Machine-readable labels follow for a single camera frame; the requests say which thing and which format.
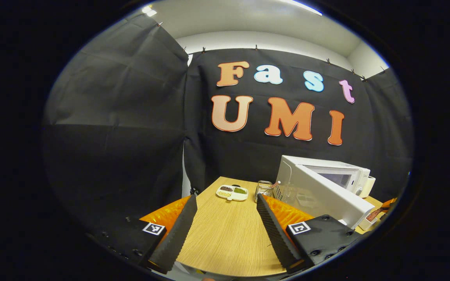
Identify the metal mesh holder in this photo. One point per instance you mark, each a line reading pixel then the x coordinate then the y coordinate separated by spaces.
pixel 263 189

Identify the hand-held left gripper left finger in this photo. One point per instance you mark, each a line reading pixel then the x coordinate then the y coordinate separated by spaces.
pixel 178 234

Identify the white microwave oven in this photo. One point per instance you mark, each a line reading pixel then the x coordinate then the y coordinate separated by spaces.
pixel 326 199

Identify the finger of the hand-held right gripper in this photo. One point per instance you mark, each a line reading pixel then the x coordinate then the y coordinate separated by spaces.
pixel 389 202

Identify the white divided seasoning dish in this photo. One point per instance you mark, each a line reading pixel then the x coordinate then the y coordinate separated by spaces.
pixel 233 194

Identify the brown grilled meat piece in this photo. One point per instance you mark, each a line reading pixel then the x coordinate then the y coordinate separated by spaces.
pixel 375 214

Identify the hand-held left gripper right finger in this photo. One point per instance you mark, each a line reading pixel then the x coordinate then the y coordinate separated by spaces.
pixel 275 234

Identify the black backdrop cloth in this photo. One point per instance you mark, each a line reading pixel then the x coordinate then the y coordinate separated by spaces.
pixel 111 136

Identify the small white plate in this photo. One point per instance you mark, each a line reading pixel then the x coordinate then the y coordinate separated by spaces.
pixel 365 225

